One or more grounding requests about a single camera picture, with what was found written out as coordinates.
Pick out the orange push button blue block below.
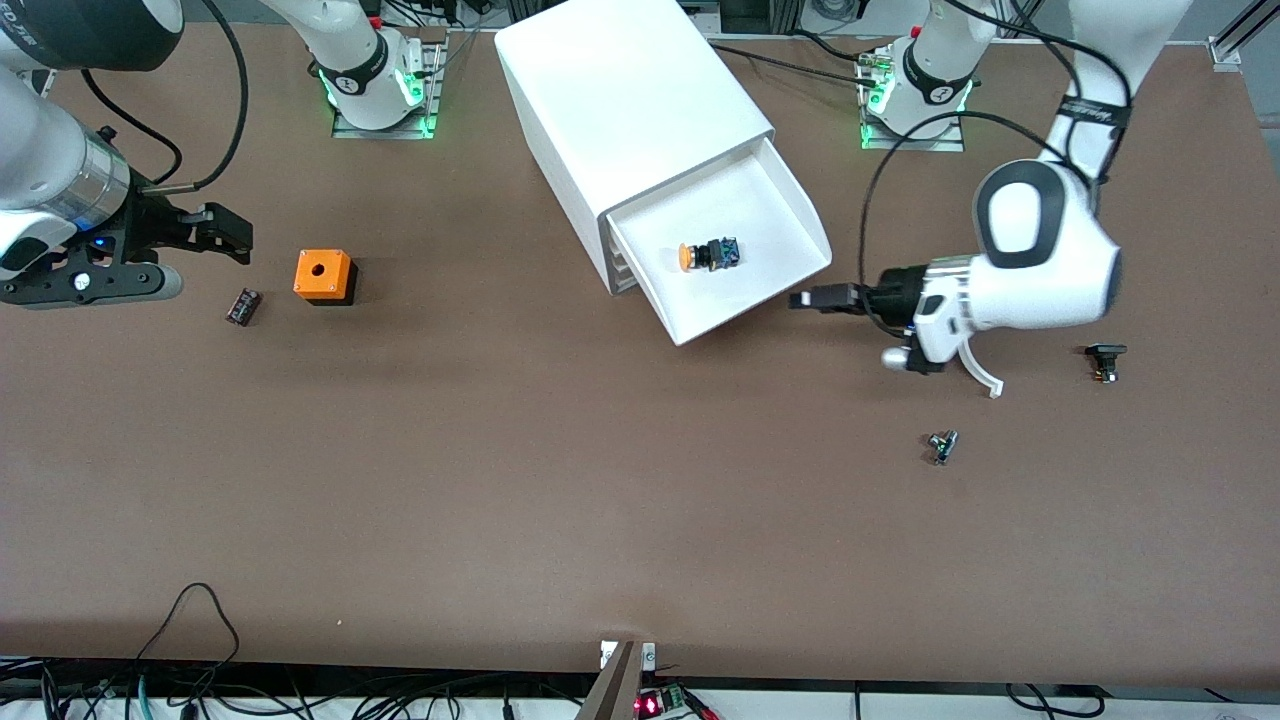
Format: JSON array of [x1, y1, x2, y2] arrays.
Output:
[[678, 237, 743, 273]]

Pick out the white pull-out drawer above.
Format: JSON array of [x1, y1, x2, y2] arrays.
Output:
[[605, 135, 833, 348]]

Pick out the white drawer cabinet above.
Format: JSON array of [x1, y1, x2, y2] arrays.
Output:
[[495, 0, 776, 297]]

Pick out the circuit board with red display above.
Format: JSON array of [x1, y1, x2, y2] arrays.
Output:
[[634, 684, 693, 719]]

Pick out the silver aluminium corner profile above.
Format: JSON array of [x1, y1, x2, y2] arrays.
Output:
[[1208, 0, 1280, 73]]

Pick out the grey aluminium profile bar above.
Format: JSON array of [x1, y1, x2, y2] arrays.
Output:
[[574, 640, 643, 720]]

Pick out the orange button enclosure box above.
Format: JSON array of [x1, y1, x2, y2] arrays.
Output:
[[293, 249, 359, 307]]

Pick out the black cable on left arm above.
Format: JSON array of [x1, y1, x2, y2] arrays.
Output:
[[858, 110, 1056, 336]]

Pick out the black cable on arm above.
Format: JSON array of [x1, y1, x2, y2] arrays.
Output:
[[858, 110, 1056, 336], [80, 0, 251, 193]]

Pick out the white half-ring plastic clamp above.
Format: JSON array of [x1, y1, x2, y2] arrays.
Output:
[[958, 335, 1004, 399]]

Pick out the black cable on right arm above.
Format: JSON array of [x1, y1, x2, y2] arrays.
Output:
[[80, 0, 251, 193]]

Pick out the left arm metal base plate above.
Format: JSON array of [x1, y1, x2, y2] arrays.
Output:
[[858, 42, 967, 154]]

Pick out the black cable behind cabinet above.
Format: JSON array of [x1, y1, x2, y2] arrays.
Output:
[[705, 40, 886, 91]]

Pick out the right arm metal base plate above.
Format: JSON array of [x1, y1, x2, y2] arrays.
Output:
[[332, 38, 446, 140]]

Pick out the black strap on left arm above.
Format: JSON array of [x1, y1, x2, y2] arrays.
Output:
[[1058, 96, 1133, 129]]

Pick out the black looped cable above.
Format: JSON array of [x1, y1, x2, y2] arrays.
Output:
[[130, 582, 243, 696]]

